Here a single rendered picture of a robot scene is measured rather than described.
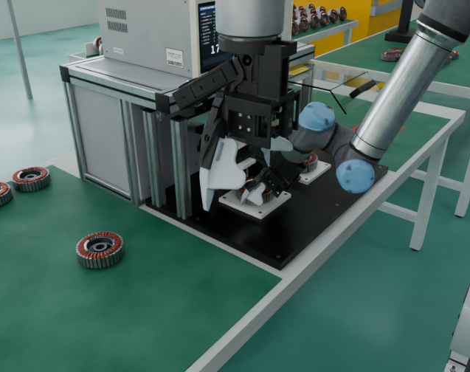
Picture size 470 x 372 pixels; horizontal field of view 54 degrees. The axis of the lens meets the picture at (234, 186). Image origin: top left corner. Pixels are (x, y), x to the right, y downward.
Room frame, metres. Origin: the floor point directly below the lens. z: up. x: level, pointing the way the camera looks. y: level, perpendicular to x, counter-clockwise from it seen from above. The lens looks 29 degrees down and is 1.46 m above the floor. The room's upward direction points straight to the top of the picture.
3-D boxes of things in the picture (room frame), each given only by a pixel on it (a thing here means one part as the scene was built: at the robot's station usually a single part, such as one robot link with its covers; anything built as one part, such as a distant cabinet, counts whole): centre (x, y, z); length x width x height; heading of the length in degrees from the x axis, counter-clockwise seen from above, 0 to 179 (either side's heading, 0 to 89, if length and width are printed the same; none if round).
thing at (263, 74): (0.53, -0.02, 1.29); 0.09 x 0.08 x 0.12; 56
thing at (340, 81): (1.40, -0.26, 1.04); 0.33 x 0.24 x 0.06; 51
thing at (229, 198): (1.14, -0.06, 0.78); 0.15 x 0.15 x 0.01; 51
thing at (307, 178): (1.33, -0.21, 0.78); 0.15 x 0.15 x 0.01; 51
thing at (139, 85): (1.44, 0.12, 1.09); 0.68 x 0.44 x 0.05; 141
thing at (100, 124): (1.23, 0.38, 0.91); 0.28 x 0.03 x 0.32; 51
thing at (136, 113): (1.40, 0.06, 0.92); 0.66 x 0.01 x 0.30; 141
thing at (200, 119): (1.30, -0.06, 1.03); 0.62 x 0.01 x 0.03; 141
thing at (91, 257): (0.91, 0.33, 0.77); 0.11 x 0.11 x 0.04
